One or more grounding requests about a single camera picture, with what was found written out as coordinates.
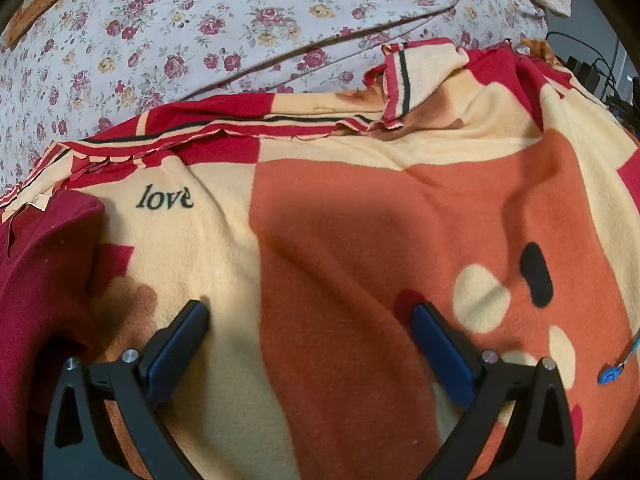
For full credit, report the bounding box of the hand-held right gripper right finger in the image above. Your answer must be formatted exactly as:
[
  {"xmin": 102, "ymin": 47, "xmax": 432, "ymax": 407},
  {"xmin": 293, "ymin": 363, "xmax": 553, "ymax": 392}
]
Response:
[{"xmin": 410, "ymin": 302, "xmax": 577, "ymax": 480}]

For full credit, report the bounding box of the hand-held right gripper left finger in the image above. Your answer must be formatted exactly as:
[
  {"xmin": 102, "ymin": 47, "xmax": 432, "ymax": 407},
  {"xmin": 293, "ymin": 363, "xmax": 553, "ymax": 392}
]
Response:
[{"xmin": 42, "ymin": 299, "xmax": 211, "ymax": 480}]

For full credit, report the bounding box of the maroon shirt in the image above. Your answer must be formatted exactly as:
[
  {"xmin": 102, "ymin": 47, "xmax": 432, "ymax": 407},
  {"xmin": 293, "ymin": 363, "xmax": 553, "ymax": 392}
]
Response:
[{"xmin": 0, "ymin": 187, "xmax": 107, "ymax": 466}]

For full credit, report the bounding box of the blue clip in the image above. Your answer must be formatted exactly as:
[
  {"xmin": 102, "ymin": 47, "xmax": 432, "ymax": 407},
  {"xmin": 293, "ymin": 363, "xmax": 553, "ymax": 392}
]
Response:
[{"xmin": 598, "ymin": 330, "xmax": 640, "ymax": 386}]

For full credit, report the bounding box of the red orange printed blanket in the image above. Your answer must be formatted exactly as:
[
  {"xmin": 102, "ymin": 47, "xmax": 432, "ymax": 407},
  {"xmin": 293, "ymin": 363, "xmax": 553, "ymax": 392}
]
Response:
[{"xmin": 0, "ymin": 37, "xmax": 640, "ymax": 480}]

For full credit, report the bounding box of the dark electronic device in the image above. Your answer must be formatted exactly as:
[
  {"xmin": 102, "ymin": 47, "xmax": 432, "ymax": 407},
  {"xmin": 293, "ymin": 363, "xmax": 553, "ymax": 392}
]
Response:
[{"xmin": 570, "ymin": 57, "xmax": 640, "ymax": 128}]

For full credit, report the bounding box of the floral bedsheet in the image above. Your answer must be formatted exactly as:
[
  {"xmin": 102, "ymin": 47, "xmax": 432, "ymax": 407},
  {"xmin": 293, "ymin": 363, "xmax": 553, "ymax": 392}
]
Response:
[{"xmin": 0, "ymin": 0, "xmax": 551, "ymax": 196}]

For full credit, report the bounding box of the black cable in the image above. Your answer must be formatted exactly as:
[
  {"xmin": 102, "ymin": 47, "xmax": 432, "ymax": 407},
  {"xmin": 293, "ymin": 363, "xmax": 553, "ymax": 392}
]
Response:
[{"xmin": 546, "ymin": 31, "xmax": 620, "ymax": 103}]

